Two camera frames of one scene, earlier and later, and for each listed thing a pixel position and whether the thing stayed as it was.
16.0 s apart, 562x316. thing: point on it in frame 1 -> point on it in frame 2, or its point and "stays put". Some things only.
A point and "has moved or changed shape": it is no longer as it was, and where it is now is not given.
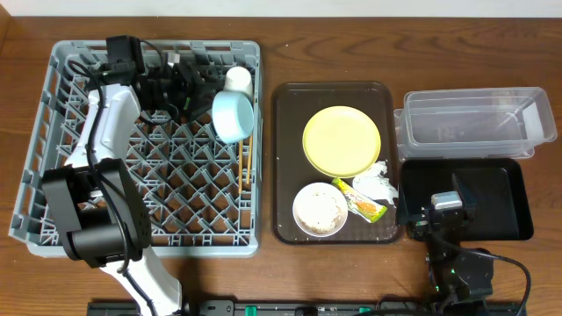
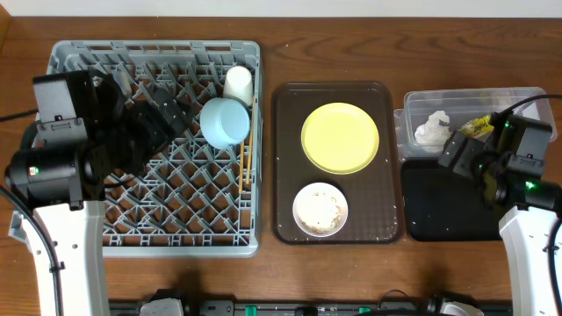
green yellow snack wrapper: [360, 204] -> [478, 127]
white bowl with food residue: [320, 209] stays put
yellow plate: [342, 141] stays put
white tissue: [371, 183] -> [433, 135]
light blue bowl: [232, 115] has moved or changed shape
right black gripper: [421, 224] -> [458, 151]
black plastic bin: [495, 195] stays put
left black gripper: [195, 88] -> [143, 125]
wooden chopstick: [241, 162] stays put
